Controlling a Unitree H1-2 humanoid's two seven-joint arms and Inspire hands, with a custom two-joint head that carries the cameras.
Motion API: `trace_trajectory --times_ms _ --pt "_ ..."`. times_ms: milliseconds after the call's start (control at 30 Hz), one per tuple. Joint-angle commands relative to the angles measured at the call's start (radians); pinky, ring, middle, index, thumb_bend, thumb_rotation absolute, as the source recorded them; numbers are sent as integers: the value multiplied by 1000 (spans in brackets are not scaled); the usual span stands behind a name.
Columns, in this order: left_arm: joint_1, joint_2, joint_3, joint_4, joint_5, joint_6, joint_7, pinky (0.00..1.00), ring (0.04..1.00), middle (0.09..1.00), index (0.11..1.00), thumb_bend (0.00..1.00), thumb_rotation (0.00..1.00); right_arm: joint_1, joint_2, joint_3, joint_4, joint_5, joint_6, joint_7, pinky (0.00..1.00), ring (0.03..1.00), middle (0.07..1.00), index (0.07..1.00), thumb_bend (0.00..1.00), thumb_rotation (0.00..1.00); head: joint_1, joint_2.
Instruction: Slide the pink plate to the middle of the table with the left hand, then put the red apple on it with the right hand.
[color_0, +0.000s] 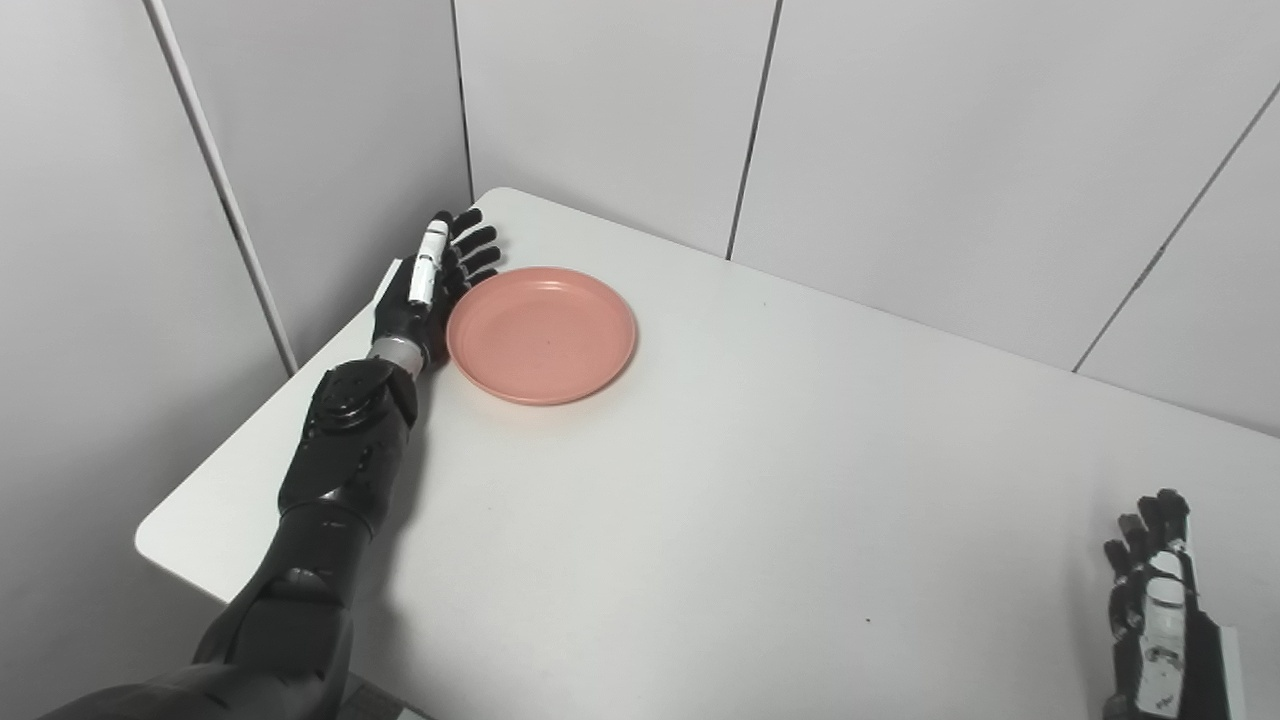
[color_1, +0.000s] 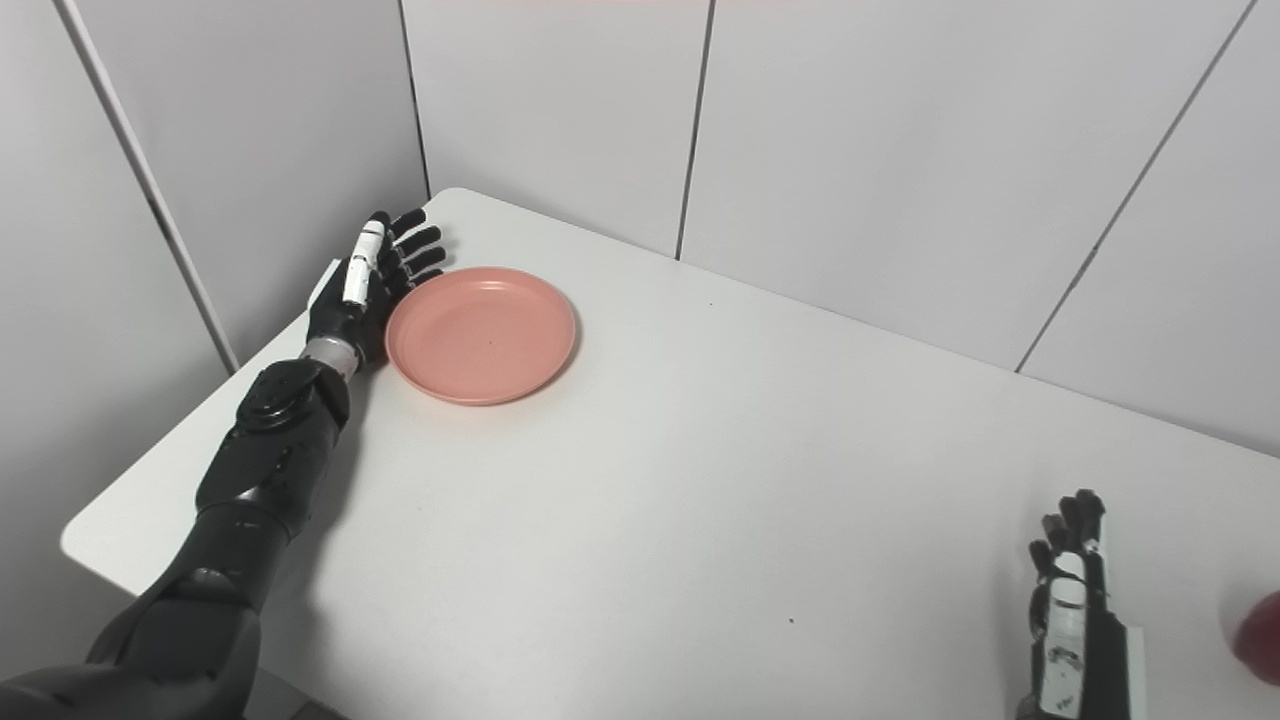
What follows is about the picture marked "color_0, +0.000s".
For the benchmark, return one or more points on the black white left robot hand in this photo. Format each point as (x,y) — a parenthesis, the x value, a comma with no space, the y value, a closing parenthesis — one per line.
(400,320)

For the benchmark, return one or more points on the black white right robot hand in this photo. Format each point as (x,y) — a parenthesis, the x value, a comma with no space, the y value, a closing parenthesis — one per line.
(1200,670)

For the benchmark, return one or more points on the pink round plate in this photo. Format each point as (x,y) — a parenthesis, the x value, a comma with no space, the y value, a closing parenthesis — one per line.
(542,337)

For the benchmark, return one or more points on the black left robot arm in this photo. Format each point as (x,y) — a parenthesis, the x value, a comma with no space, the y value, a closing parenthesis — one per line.
(340,460)

